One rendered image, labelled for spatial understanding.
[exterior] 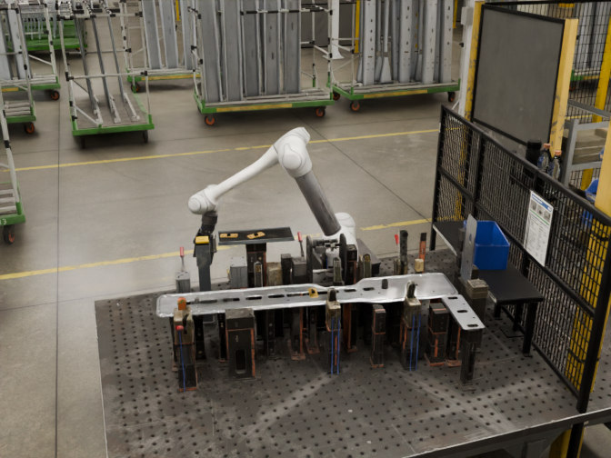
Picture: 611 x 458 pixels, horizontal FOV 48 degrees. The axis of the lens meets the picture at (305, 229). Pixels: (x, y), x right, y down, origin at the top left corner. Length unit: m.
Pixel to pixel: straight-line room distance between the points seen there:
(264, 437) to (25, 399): 2.00
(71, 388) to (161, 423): 1.59
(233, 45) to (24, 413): 6.61
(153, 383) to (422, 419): 1.18
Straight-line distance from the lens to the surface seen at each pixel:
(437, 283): 3.32
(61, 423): 4.22
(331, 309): 2.98
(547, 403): 3.16
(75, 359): 4.72
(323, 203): 3.51
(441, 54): 11.19
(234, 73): 9.85
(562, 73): 5.05
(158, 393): 3.11
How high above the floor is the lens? 2.54
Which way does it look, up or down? 24 degrees down
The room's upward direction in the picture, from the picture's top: straight up
